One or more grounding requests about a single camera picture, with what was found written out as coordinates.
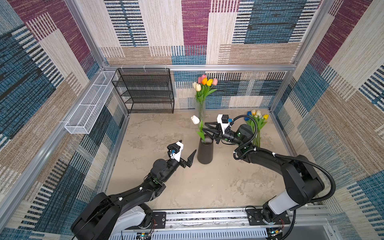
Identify tulip bunch yellow orange pink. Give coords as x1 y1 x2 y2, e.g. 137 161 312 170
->
200 77 218 102

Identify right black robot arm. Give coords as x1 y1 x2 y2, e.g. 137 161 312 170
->
202 122 325 225

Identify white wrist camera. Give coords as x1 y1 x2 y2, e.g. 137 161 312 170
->
167 140 184 162
217 114 233 134

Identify tulip bunch blue yellow white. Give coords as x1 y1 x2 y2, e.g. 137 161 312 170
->
245 110 269 147

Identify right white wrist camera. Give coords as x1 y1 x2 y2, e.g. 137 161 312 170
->
217 114 233 134

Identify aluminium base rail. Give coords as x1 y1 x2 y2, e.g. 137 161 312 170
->
107 205 340 240

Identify black wire shelf rack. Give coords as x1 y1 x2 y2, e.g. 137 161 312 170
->
112 68 175 114

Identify white wire mesh basket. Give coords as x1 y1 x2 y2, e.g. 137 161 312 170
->
65 71 115 135

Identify aluminium frame crossbar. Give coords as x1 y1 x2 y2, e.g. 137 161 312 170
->
104 64 297 72

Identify clear glass vase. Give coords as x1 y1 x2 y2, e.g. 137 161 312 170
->
195 101 206 121

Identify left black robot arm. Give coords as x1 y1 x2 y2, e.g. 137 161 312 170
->
71 151 197 240

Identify dark cylindrical vase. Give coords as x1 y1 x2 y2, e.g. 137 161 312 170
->
197 135 214 165

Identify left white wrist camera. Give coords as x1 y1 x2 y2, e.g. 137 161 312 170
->
167 140 184 162

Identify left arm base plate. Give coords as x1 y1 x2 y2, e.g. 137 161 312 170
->
140 212 167 230

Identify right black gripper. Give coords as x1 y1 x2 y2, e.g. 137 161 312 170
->
202 121 243 146

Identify pink tulip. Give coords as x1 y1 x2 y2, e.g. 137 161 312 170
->
198 75 207 84

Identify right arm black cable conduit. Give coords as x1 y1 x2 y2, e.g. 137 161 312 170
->
227 115 337 204

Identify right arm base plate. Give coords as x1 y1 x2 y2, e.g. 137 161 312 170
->
245 206 291 226

